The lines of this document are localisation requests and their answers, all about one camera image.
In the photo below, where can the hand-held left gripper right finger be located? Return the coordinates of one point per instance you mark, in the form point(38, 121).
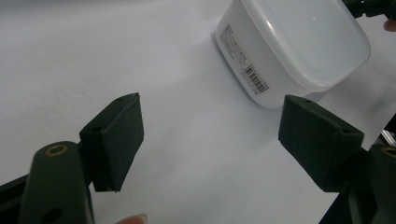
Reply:
point(317, 140)

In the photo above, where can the white plastic lidded container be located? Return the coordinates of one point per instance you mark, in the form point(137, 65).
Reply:
point(295, 46)

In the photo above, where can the metal floor rail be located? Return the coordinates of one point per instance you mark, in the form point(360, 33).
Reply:
point(389, 137)

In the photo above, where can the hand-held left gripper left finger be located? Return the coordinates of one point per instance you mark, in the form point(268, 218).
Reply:
point(120, 140)

